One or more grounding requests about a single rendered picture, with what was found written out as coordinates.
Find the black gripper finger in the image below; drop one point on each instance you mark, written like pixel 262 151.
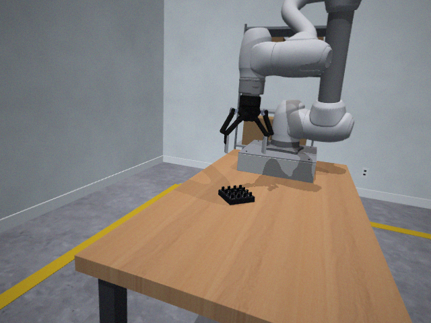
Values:
pixel 226 133
pixel 264 113

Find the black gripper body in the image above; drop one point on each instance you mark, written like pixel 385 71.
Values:
pixel 253 102

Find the black knob box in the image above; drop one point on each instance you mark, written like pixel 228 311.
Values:
pixel 234 196

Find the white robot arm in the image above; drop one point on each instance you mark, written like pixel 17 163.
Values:
pixel 302 55

